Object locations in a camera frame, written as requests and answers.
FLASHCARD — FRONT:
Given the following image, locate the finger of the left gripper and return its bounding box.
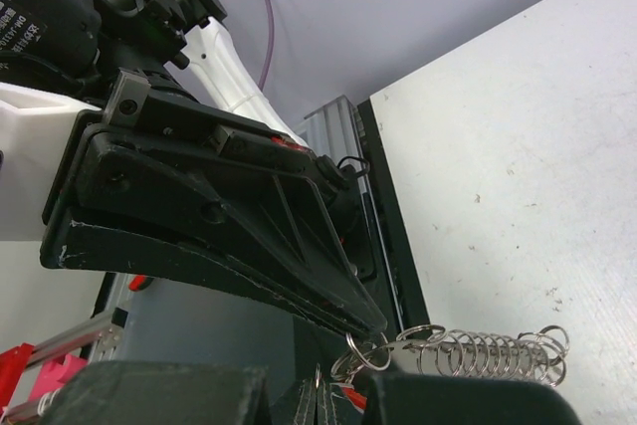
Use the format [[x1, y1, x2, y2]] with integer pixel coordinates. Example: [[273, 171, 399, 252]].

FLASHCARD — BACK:
[[40, 207, 378, 338], [82, 133, 389, 339]]

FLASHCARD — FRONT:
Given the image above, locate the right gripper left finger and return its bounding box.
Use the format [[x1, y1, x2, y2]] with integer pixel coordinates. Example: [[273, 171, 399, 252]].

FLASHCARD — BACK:
[[40, 361, 272, 424]]

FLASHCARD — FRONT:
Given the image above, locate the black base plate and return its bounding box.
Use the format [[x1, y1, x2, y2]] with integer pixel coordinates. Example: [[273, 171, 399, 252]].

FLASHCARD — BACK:
[[352, 100, 430, 335]]

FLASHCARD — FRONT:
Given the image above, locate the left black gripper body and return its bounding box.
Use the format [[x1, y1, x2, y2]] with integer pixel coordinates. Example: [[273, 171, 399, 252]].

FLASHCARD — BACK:
[[43, 79, 317, 223]]

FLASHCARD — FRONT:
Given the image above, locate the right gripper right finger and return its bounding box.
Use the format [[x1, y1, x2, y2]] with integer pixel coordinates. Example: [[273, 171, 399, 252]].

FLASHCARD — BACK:
[[362, 372, 580, 425]]

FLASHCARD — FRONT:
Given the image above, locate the red handled keyring holder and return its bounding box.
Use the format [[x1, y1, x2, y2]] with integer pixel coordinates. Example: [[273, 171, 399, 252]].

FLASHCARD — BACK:
[[330, 324, 570, 387]]

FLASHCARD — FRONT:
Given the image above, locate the red key tag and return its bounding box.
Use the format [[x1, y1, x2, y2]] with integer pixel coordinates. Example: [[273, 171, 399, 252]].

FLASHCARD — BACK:
[[287, 363, 364, 425]]

